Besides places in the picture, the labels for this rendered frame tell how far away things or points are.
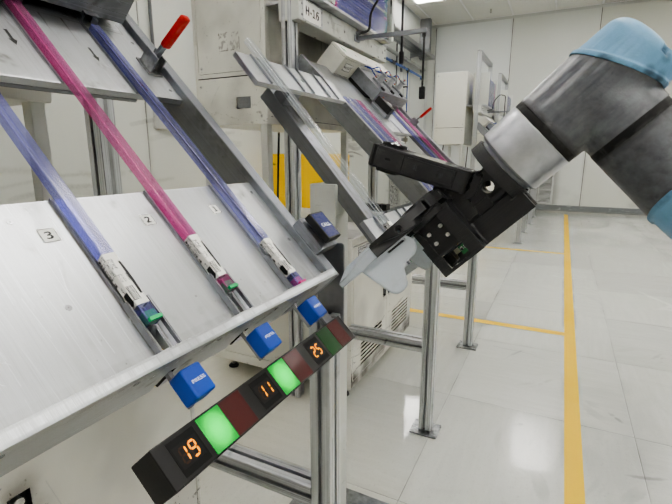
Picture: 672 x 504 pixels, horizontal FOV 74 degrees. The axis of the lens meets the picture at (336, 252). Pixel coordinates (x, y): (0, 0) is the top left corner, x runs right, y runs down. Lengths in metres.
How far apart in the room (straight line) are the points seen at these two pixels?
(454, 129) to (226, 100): 3.55
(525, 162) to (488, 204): 0.06
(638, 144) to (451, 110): 4.61
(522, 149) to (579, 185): 7.55
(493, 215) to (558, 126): 0.10
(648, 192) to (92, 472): 0.82
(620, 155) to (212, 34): 1.55
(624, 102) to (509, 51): 7.74
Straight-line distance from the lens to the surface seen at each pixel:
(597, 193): 8.02
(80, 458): 0.84
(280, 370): 0.52
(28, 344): 0.41
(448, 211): 0.47
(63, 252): 0.47
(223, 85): 1.77
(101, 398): 0.38
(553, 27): 8.20
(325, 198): 0.91
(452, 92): 5.05
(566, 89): 0.46
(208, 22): 1.85
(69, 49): 0.76
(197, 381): 0.43
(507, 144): 0.46
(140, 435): 0.90
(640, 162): 0.46
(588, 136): 0.47
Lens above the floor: 0.90
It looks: 12 degrees down
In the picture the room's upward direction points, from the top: straight up
